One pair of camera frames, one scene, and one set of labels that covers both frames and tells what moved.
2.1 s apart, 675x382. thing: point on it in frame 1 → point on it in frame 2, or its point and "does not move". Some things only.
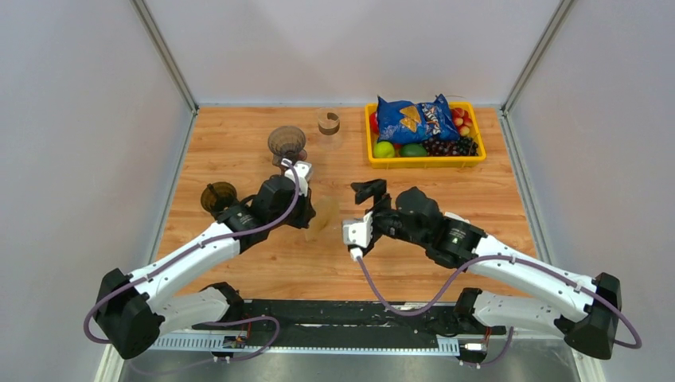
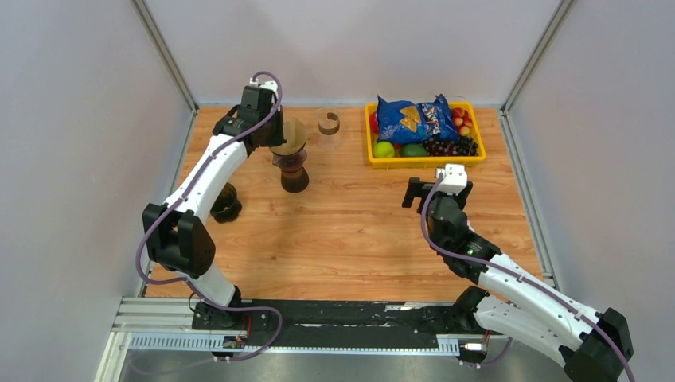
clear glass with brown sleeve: (329, 128) does not move
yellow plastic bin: (445, 161) does not move
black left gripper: (307, 213) → (278, 139)
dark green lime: (413, 150) does not move
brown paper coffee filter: (326, 208) → (295, 134)
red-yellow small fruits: (462, 120) does not move
